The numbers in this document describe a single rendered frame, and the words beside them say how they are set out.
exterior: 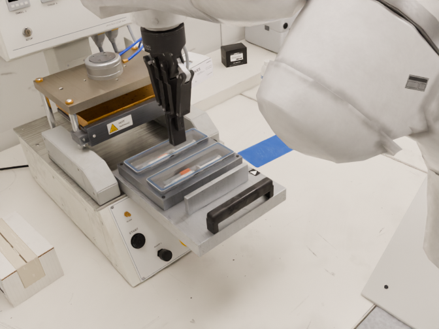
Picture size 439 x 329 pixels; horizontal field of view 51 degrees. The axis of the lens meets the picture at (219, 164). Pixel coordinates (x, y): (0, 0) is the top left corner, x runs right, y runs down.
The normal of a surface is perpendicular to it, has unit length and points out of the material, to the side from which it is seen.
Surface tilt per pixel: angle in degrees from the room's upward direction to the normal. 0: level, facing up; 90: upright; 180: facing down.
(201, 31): 90
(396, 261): 45
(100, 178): 41
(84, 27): 90
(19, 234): 1
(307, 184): 0
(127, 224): 65
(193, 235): 0
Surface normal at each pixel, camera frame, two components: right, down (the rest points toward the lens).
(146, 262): 0.57, 0.03
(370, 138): 0.25, 0.58
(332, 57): -0.12, 0.08
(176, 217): -0.06, -0.81
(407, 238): -0.56, -0.27
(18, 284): 0.70, 0.37
